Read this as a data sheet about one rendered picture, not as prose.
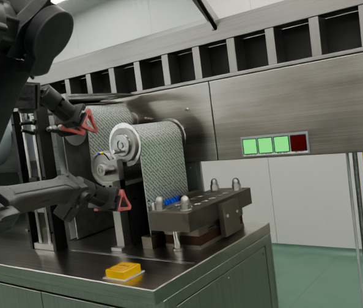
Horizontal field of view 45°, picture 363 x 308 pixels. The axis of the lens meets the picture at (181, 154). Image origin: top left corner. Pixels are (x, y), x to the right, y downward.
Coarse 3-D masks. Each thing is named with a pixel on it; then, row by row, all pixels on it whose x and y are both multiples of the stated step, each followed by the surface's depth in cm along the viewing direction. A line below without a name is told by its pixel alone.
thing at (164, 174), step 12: (144, 156) 146; (156, 156) 151; (168, 156) 156; (180, 156) 162; (144, 168) 146; (156, 168) 151; (168, 168) 156; (180, 168) 162; (144, 180) 145; (156, 180) 150; (168, 180) 155; (180, 180) 161; (156, 192) 150; (168, 192) 155; (180, 192) 161
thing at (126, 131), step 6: (114, 132) 148; (120, 132) 147; (126, 132) 145; (180, 132) 164; (132, 138) 144; (132, 144) 144; (132, 150) 145; (120, 156) 148; (126, 156) 147; (132, 156) 145
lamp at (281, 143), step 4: (284, 136) 147; (276, 140) 149; (280, 140) 148; (284, 140) 147; (276, 144) 149; (280, 144) 148; (284, 144) 148; (276, 148) 150; (280, 148) 149; (284, 148) 148; (288, 148) 147
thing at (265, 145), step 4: (260, 140) 153; (264, 140) 152; (268, 140) 151; (260, 144) 153; (264, 144) 152; (268, 144) 151; (260, 148) 153; (264, 148) 152; (268, 148) 151; (272, 148) 151; (260, 152) 153; (264, 152) 152
